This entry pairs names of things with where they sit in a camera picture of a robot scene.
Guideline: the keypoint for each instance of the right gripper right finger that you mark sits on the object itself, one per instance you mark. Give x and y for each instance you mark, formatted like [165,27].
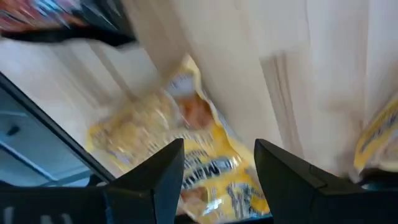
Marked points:
[289,189]

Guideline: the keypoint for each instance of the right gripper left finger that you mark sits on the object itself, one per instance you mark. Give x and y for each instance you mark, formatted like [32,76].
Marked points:
[155,186]

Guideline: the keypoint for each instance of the yellow Maruchan ramen pack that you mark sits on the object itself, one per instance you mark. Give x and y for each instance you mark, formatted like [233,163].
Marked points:
[377,137]
[149,137]

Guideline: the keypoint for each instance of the black Fire Noodle pack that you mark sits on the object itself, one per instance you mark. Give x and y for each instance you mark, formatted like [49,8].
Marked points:
[46,18]

